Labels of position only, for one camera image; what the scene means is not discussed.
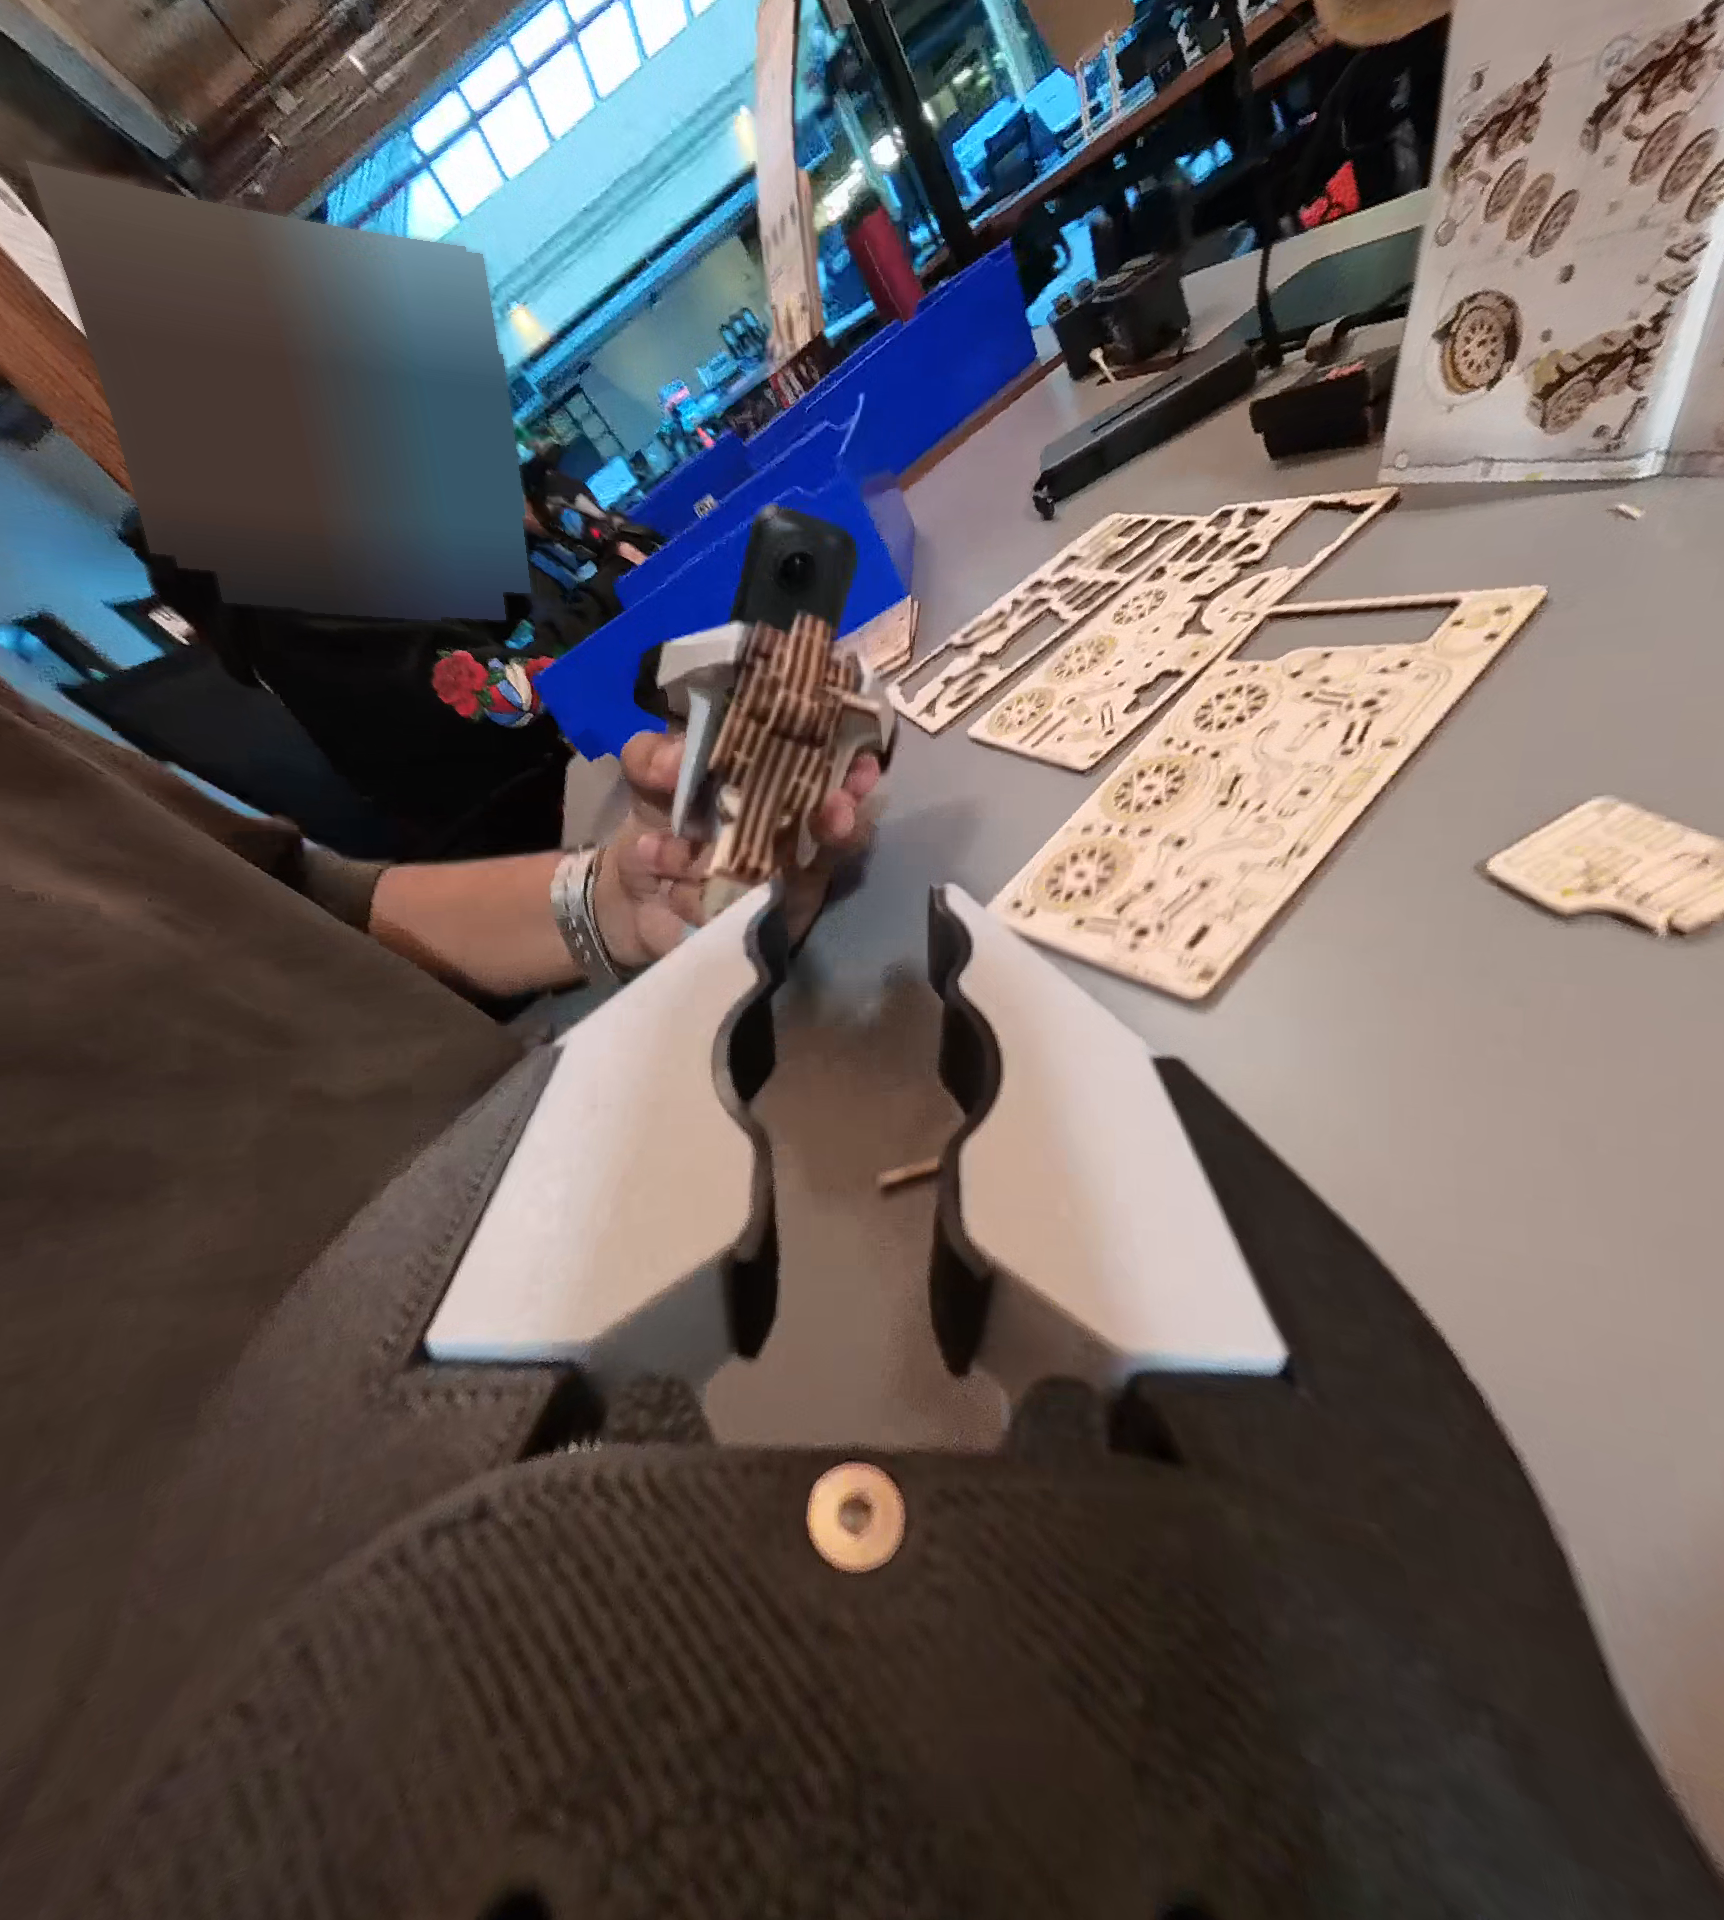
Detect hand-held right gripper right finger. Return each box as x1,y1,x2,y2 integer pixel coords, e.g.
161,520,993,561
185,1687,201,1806
925,883,1290,1410

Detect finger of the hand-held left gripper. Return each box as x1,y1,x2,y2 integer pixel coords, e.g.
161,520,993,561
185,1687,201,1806
654,625,759,844
795,694,903,874

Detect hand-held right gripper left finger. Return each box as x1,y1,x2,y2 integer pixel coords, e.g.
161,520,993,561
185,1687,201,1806
419,883,793,1404

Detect wooden puzzle model assembly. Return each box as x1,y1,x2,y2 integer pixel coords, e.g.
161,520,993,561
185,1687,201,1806
701,609,864,883

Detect person's left forearm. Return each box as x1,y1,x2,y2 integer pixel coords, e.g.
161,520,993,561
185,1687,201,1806
297,838,572,1001

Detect grey desk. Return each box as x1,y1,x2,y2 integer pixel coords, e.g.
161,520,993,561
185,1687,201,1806
553,256,1724,1920

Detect person's left hand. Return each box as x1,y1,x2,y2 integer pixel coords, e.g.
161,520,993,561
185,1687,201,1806
597,731,882,978

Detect wooden puzzle parts sheet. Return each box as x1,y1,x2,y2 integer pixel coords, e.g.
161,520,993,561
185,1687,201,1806
887,510,1209,737
992,584,1548,1005
970,488,1404,777

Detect red bottle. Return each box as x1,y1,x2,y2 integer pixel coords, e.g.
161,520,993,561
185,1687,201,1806
851,205,919,325

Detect long black case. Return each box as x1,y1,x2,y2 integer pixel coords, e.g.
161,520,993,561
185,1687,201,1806
1029,346,1262,520

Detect black device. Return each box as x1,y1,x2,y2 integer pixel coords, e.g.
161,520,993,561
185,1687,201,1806
1059,256,1192,385

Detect person's clothing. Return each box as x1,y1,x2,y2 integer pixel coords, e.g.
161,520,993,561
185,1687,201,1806
0,629,564,1920

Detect black box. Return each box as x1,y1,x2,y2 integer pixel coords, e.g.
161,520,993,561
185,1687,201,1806
1248,359,1404,461

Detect small slotted wooden sheet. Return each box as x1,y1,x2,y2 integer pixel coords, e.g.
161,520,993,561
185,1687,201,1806
1485,795,1724,936

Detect standing instruction booklet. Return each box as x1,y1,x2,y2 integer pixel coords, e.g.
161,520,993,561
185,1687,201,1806
1381,0,1724,485

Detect silver wrist bracelet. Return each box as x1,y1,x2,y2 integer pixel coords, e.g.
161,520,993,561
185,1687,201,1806
553,847,627,984

